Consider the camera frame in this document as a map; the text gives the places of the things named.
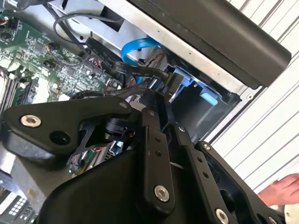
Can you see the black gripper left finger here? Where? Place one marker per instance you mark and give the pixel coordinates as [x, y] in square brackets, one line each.
[46, 126]

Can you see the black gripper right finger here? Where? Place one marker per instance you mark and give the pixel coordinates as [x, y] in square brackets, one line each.
[210, 186]

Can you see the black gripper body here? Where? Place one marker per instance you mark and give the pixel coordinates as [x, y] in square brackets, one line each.
[98, 193]

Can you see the hard disk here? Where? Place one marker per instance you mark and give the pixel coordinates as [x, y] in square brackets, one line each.
[187, 81]

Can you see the person's bare hand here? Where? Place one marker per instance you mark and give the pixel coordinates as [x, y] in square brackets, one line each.
[282, 189]

